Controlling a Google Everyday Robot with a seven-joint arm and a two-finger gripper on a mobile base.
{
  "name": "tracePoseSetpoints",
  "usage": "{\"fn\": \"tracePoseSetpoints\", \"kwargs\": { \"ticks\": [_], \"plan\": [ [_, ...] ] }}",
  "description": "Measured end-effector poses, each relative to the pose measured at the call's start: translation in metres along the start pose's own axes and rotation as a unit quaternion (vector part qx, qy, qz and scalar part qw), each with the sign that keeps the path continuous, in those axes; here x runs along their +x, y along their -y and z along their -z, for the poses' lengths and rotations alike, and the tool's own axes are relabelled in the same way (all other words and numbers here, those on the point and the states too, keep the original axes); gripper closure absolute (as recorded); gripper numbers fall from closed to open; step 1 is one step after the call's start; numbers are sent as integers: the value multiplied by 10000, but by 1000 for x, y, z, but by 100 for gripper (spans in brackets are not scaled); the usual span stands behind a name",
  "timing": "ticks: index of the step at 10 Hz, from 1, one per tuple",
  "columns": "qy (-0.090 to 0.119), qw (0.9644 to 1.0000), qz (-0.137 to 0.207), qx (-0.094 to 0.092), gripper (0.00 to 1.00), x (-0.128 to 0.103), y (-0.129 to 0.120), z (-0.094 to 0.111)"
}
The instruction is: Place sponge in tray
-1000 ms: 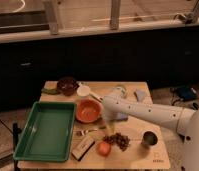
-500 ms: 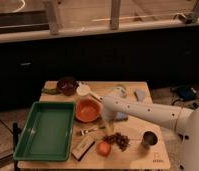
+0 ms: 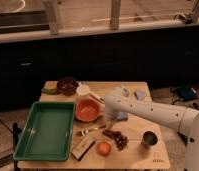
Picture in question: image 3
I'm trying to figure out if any blue sponge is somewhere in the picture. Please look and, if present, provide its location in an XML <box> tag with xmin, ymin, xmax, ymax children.
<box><xmin>117</xmin><ymin>112</ymin><xmax>128</xmax><ymax>121</ymax></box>

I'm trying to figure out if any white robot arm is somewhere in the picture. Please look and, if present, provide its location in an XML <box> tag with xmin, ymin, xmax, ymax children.
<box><xmin>104</xmin><ymin>93</ymin><xmax>199</xmax><ymax>171</ymax></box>

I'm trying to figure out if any green plastic tray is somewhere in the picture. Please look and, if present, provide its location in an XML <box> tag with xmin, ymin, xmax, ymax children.
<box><xmin>13</xmin><ymin>102</ymin><xmax>75</xmax><ymax>162</ymax></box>

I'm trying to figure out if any orange bowl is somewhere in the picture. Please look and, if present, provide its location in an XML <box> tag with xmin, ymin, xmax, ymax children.
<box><xmin>76</xmin><ymin>99</ymin><xmax>100</xmax><ymax>122</ymax></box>

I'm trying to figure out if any bunch of red grapes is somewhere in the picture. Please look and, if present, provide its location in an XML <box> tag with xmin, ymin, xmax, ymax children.
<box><xmin>103</xmin><ymin>130</ymin><xmax>129</xmax><ymax>151</ymax></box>

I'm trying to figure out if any green translucent cup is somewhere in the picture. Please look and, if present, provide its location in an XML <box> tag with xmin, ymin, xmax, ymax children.
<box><xmin>114</xmin><ymin>86</ymin><xmax>129</xmax><ymax>97</ymax></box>

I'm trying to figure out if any metal fork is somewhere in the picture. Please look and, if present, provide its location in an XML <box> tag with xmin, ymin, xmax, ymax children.
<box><xmin>75</xmin><ymin>125</ymin><xmax>106</xmax><ymax>136</ymax></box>

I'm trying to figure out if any orange fruit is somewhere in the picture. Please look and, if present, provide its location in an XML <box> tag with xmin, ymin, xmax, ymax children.
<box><xmin>97</xmin><ymin>141</ymin><xmax>111</xmax><ymax>156</ymax></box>

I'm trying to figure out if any grey triangular cloth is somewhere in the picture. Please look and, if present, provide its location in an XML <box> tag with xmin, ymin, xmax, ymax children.
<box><xmin>134</xmin><ymin>89</ymin><xmax>147</xmax><ymax>100</ymax></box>

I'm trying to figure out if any white measuring cup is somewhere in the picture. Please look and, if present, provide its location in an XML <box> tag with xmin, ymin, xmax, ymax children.
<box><xmin>76</xmin><ymin>84</ymin><xmax>104</xmax><ymax>103</ymax></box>

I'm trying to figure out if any steel cup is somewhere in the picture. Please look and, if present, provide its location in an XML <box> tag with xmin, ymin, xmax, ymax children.
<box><xmin>141</xmin><ymin>131</ymin><xmax>158</xmax><ymax>149</ymax></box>

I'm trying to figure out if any dark red bowl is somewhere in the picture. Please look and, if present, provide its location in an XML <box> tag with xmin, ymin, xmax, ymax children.
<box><xmin>57</xmin><ymin>77</ymin><xmax>78</xmax><ymax>96</ymax></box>

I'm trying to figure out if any green vegetable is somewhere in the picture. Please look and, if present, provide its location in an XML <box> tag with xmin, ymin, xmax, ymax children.
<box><xmin>41</xmin><ymin>88</ymin><xmax>59</xmax><ymax>95</ymax></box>

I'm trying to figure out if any blue device on floor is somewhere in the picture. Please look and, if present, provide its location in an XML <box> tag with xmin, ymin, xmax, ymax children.
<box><xmin>171</xmin><ymin>86</ymin><xmax>197</xmax><ymax>101</ymax></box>

